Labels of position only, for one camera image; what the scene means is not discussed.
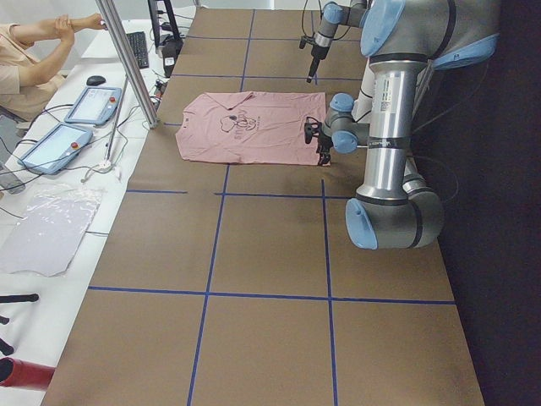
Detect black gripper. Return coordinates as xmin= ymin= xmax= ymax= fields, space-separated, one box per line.
xmin=316 ymin=133 xmax=333 ymax=166
xmin=306 ymin=44 xmax=330 ymax=83

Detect pink Snoopy t-shirt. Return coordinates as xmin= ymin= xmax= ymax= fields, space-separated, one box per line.
xmin=176 ymin=91 xmax=326 ymax=166

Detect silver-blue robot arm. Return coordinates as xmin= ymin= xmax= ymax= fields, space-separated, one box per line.
xmin=312 ymin=1 xmax=500 ymax=250
xmin=299 ymin=1 xmax=369 ymax=83

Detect black device on desk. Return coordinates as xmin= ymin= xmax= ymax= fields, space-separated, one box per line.
xmin=156 ymin=35 xmax=183 ymax=78

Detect black keyboard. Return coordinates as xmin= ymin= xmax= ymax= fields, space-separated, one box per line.
xmin=127 ymin=31 xmax=150 ymax=69

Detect black computer mouse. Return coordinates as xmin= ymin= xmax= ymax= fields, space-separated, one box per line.
xmin=86 ymin=75 xmax=107 ymax=86

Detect far blue teach pendant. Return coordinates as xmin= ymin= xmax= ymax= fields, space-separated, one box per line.
xmin=64 ymin=86 xmax=123 ymax=125

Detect blue teach pendant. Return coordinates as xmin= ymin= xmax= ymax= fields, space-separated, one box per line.
xmin=64 ymin=86 xmax=123 ymax=125
xmin=19 ymin=123 xmax=93 ymax=175

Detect near blue teach pendant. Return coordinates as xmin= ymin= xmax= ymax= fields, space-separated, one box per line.
xmin=19 ymin=123 xmax=93 ymax=175

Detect seated person beige shirt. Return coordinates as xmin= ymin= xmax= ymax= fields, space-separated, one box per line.
xmin=1 ymin=14 xmax=105 ymax=121

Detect clear plastic bag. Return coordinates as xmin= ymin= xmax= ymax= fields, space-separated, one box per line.
xmin=1 ymin=184 xmax=105 ymax=277

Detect black tripod legs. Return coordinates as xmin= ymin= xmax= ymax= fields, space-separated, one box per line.
xmin=1 ymin=293 xmax=40 ymax=356

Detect red cylinder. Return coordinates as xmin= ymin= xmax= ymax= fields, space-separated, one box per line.
xmin=1 ymin=357 xmax=55 ymax=391

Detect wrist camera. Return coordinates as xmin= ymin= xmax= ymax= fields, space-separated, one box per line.
xmin=299 ymin=35 xmax=314 ymax=49
xmin=303 ymin=116 xmax=322 ymax=145

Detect white camera mast pedestal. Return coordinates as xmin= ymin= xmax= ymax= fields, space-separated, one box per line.
xmin=352 ymin=64 xmax=374 ymax=123

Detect aluminium frame post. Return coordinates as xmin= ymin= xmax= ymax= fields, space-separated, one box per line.
xmin=96 ymin=0 xmax=158 ymax=129

